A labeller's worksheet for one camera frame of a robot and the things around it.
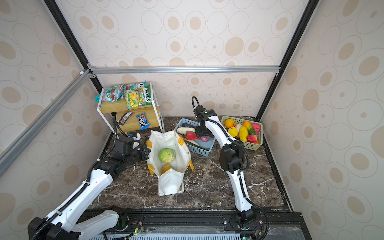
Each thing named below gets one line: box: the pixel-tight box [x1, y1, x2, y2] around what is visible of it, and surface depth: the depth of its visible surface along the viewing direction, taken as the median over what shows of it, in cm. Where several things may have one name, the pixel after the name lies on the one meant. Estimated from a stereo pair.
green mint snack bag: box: [138, 84, 153, 106], surface depth 83 cm
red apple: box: [246, 134, 258, 144], surface depth 99 cm
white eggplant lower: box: [184, 138, 200, 147], surface depth 101 cm
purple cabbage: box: [201, 135, 210, 143], surface depth 94 cm
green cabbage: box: [158, 148, 175, 164], surface depth 92 cm
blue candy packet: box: [136, 112, 150, 131], surface depth 96 cm
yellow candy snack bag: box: [124, 89, 140, 110], surface depth 81 cm
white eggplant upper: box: [176, 127, 196, 135], surface depth 105 cm
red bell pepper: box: [186, 130, 197, 141], surface depth 101 cm
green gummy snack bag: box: [94, 83, 134, 102], surface depth 85 cm
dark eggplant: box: [181, 123, 196, 128], surface depth 111 cm
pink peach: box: [251, 122, 261, 133], surface depth 106 cm
